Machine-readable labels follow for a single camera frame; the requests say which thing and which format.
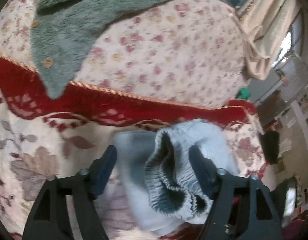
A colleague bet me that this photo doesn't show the beige curtain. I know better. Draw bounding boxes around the beige curtain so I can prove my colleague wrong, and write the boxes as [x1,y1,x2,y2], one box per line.
[239,0,300,80]

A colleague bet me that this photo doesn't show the green fleece jacket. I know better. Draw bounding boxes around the green fleece jacket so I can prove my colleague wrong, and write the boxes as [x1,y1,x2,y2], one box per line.
[29,0,220,100]

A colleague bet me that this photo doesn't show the floral beige quilt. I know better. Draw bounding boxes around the floral beige quilt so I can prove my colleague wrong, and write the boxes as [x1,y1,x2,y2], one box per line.
[0,0,249,107]

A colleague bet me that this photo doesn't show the grey sweatpants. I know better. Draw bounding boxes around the grey sweatpants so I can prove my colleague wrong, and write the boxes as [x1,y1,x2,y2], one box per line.
[113,119,238,236]

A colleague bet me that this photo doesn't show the green cloth item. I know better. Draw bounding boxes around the green cloth item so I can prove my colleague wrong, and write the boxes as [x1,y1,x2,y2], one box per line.
[235,87,251,101]

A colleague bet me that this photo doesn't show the red floral plush blanket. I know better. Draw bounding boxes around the red floral plush blanket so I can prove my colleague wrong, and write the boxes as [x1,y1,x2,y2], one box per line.
[0,57,268,239]

